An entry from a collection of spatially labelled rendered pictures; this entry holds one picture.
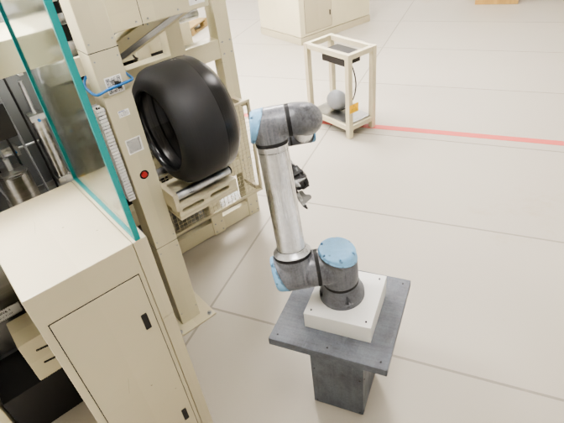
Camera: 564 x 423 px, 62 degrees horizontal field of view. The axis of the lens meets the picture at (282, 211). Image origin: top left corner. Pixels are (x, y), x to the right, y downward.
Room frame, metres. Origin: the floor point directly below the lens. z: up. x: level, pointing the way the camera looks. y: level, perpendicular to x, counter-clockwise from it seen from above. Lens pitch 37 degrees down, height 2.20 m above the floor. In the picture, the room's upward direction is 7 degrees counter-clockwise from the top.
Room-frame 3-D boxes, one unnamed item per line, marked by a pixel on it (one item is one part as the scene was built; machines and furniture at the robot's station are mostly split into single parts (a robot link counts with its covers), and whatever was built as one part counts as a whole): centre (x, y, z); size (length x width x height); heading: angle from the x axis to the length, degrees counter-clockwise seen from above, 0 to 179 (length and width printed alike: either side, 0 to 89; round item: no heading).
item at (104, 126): (1.93, 0.72, 1.19); 0.05 x 0.04 x 0.48; 36
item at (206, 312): (2.01, 0.67, 0.01); 0.27 x 0.27 x 0.02; 36
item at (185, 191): (2.07, 0.39, 0.90); 0.35 x 0.05 x 0.05; 126
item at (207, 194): (2.06, 0.39, 0.84); 0.36 x 0.09 x 0.06; 126
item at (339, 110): (4.28, -0.71, 0.40); 0.60 x 0.35 x 0.80; 33
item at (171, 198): (2.07, 0.62, 0.90); 0.40 x 0.03 x 0.10; 36
